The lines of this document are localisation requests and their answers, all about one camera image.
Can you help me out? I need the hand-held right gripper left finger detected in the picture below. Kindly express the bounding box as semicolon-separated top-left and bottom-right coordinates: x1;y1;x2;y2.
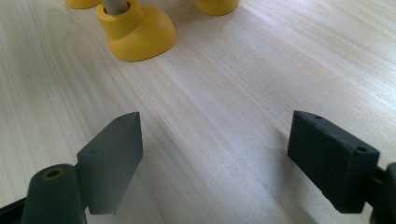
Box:
76;111;145;216

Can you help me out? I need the white bin with yellow feet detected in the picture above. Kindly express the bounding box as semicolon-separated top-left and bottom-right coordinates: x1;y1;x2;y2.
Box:
64;0;241;63

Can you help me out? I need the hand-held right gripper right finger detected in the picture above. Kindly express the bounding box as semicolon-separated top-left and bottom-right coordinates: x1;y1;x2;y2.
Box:
287;109;381;215

